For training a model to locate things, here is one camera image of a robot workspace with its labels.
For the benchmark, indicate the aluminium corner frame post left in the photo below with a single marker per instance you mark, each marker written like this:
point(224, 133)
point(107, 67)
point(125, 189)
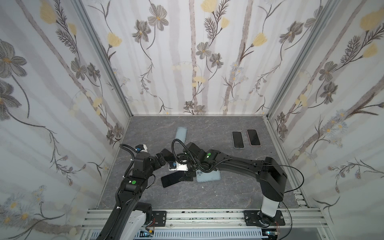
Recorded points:
point(102, 54)

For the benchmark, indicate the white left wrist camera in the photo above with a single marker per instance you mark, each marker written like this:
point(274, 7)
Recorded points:
point(141, 148)

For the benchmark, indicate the blue-edged black phone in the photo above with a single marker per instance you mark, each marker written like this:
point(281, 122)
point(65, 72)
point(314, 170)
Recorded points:
point(238, 139)

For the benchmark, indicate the aluminium corner frame post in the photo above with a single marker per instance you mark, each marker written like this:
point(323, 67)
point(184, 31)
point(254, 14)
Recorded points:
point(313, 28)
point(102, 54)

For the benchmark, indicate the light blue case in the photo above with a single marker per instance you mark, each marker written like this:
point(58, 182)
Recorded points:
point(208, 177)
point(181, 134)

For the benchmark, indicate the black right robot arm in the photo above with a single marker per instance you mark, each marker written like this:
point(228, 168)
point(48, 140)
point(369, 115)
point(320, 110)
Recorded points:
point(270, 175)

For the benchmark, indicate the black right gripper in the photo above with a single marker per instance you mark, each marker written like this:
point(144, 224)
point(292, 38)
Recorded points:
point(184, 158)

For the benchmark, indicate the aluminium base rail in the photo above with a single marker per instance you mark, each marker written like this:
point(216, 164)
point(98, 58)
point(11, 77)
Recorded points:
point(214, 218)

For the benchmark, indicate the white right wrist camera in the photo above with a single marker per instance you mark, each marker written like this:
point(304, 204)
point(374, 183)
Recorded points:
point(175, 166)

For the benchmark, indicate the aluminium corner frame post right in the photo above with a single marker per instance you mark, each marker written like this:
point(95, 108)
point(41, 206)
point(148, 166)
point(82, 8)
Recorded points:
point(313, 28)

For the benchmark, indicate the white cable duct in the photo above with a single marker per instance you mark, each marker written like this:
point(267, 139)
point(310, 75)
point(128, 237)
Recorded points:
point(198, 234)

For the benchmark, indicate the purple-edged black phone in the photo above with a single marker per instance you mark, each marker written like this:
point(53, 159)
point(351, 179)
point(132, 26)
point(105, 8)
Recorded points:
point(174, 178)

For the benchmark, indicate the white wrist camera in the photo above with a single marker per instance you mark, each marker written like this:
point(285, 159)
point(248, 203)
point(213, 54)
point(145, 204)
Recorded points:
point(175, 166)
point(141, 148)

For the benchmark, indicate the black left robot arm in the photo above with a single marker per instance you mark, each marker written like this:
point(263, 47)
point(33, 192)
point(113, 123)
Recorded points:
point(129, 214)

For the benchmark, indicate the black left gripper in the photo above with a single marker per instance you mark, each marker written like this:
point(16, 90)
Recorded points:
point(161, 159)

